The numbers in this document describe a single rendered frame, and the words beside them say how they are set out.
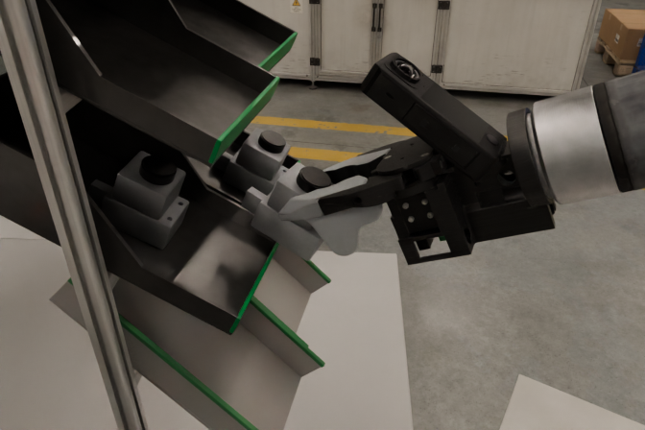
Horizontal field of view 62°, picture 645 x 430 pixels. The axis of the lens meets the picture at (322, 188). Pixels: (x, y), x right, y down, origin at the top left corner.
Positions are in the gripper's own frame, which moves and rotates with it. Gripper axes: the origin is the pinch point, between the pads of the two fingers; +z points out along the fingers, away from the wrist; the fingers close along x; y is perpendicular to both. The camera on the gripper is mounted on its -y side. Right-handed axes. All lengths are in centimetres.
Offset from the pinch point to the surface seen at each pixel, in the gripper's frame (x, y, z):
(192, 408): -9.8, 15.3, 15.8
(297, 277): 17.9, 18.2, 19.2
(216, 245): -2.4, 2.2, 10.0
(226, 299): -7.3, 5.5, 7.2
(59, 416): -5, 21, 50
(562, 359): 127, 129, 14
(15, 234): 25, 1, 88
